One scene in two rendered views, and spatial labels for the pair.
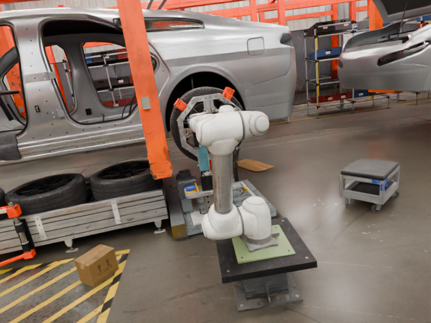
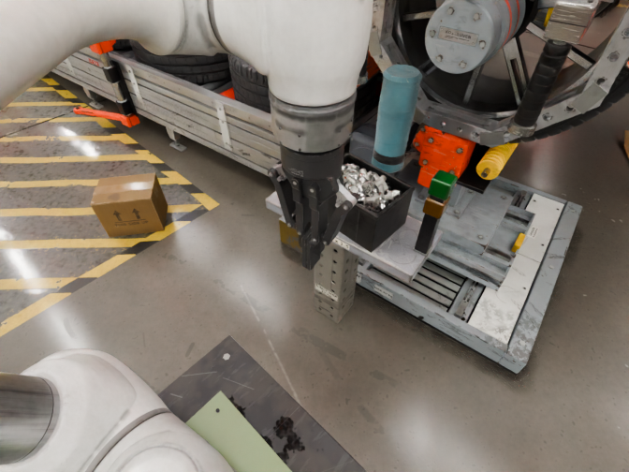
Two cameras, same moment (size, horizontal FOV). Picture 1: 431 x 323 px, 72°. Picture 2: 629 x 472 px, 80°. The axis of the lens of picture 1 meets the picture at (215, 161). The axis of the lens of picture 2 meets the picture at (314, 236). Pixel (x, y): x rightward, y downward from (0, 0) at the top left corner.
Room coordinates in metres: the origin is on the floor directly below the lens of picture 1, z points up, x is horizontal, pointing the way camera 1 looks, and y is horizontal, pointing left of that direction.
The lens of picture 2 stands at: (1.63, -0.38, 1.10)
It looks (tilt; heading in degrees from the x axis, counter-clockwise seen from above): 47 degrees down; 46
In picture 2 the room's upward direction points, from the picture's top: straight up
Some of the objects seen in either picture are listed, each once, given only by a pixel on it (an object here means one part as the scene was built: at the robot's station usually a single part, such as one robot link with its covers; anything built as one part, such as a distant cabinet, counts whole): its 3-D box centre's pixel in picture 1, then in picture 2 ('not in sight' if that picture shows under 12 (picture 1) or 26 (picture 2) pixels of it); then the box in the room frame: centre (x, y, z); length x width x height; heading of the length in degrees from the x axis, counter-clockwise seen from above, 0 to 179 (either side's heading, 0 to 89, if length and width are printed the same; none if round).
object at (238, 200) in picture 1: (222, 197); (448, 220); (2.68, -0.01, 0.13); 0.50 x 0.36 x 0.10; 100
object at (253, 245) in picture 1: (261, 236); not in sight; (1.55, -0.21, 0.34); 0.22 x 0.18 x 0.06; 103
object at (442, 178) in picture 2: not in sight; (442, 184); (2.20, -0.14, 0.64); 0.04 x 0.04 x 0.04; 10
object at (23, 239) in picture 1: (20, 230); (114, 79); (2.19, 1.61, 0.30); 0.09 x 0.05 x 0.50; 100
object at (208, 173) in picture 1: (213, 178); (359, 199); (2.17, 0.03, 0.51); 0.20 x 0.14 x 0.13; 92
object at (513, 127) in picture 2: not in sight; (539, 87); (2.30, -0.21, 0.83); 0.04 x 0.04 x 0.16
